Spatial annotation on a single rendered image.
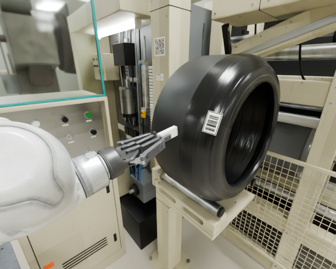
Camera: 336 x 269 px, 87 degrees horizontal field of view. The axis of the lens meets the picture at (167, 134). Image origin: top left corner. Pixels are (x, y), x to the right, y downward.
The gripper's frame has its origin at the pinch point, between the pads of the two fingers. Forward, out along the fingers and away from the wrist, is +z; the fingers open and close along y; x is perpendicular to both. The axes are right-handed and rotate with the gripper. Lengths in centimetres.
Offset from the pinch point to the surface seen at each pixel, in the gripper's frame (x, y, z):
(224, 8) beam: -36, 18, 55
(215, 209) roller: 34.5, -9.2, 11.5
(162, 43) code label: -24.5, 30.5, 27.2
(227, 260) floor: 132, 2, 46
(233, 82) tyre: -12.3, -10.1, 17.7
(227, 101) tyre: -8.2, -11.1, 13.5
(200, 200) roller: 34.8, -2.4, 11.2
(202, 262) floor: 130, 14, 31
